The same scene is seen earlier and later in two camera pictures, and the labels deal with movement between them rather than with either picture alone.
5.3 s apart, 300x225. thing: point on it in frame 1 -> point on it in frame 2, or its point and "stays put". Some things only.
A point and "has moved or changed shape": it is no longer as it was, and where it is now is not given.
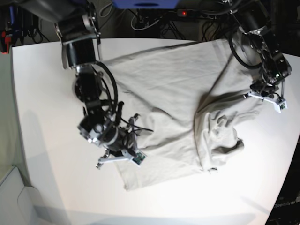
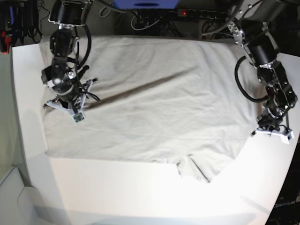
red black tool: (5, 41) stays put
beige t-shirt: (190, 102) has moved or changed shape
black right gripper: (268, 83) -> (273, 115)
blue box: (146, 4) stays put
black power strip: (200, 14) stays put
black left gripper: (98, 128) -> (64, 78)
